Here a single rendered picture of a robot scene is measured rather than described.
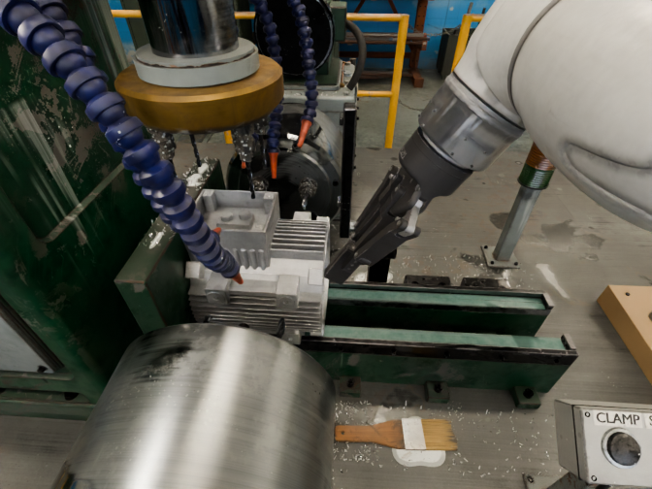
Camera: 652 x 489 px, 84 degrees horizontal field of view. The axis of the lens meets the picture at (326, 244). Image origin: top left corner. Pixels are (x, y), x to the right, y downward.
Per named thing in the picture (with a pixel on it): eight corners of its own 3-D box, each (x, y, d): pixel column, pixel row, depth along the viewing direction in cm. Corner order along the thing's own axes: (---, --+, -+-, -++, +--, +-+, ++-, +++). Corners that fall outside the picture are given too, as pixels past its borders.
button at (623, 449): (600, 459, 36) (612, 466, 35) (596, 427, 37) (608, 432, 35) (630, 462, 36) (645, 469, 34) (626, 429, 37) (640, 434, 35)
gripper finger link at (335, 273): (369, 251, 48) (369, 255, 48) (342, 281, 52) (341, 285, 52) (349, 243, 47) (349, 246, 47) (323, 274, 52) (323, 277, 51)
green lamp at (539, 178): (523, 188, 78) (531, 170, 75) (514, 175, 82) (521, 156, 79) (551, 189, 77) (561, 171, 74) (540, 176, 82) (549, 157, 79)
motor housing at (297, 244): (204, 349, 61) (172, 269, 48) (234, 269, 75) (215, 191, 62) (322, 357, 59) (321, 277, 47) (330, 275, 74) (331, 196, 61)
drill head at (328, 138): (226, 260, 78) (199, 153, 61) (263, 166, 108) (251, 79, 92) (342, 265, 76) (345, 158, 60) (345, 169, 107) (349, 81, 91)
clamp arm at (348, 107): (336, 238, 71) (339, 109, 54) (337, 228, 73) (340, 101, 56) (353, 239, 71) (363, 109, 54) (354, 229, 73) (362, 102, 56)
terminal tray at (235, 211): (190, 267, 54) (177, 229, 49) (212, 223, 62) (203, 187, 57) (270, 272, 53) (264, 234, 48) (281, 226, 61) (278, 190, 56)
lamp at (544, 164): (531, 170, 75) (539, 150, 72) (521, 156, 79) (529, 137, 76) (561, 171, 74) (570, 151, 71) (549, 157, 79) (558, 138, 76)
